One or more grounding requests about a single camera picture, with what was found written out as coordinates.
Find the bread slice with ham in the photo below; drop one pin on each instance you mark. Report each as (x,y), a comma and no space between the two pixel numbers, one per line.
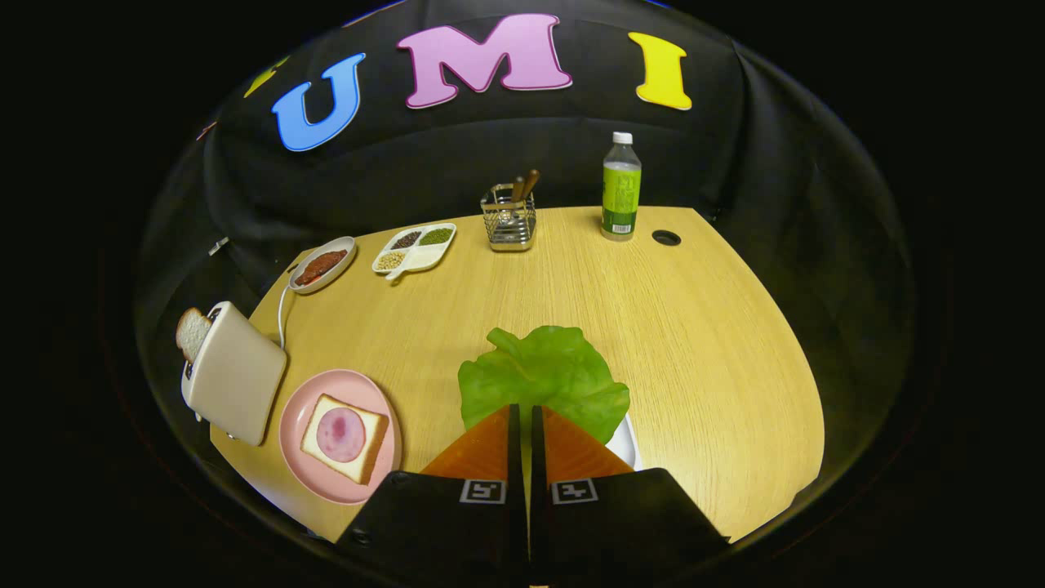
(369,457)

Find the black table grommet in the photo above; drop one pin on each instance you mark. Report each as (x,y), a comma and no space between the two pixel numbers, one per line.
(666,238)

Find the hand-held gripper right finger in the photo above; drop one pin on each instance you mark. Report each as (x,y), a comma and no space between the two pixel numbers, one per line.
(536,457)

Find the empty white plate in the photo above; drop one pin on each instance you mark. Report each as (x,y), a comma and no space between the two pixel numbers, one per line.
(624,445)

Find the black backdrop cloth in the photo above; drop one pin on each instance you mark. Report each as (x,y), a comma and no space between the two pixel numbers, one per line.
(490,147)

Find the white toaster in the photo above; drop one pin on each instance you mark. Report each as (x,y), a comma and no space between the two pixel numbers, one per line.
(241,376)

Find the green label plastic bottle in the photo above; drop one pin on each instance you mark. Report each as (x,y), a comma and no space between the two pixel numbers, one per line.
(621,196)

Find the plain bread slice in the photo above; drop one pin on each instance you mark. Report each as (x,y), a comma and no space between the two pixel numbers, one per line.
(192,333)

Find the pink ham slice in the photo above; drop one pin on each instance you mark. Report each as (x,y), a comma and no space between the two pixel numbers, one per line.
(340,434)

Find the pink plate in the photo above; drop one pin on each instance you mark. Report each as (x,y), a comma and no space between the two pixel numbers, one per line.
(302,457)

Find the white backdrop clip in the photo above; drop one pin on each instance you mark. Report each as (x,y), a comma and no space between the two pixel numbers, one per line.
(218,245)

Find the green lettuce leaf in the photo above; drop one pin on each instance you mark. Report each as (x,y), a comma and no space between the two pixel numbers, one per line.
(539,367)

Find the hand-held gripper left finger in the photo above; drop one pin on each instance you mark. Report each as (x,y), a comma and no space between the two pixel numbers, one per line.
(515,457)

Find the brown meat steak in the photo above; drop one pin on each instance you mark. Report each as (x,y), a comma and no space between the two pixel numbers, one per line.
(321,266)

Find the white plate with meat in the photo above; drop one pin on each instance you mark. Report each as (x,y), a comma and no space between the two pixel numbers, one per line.
(344,246)

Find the white divided bean dish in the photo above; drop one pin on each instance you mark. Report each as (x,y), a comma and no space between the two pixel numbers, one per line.
(424,257)

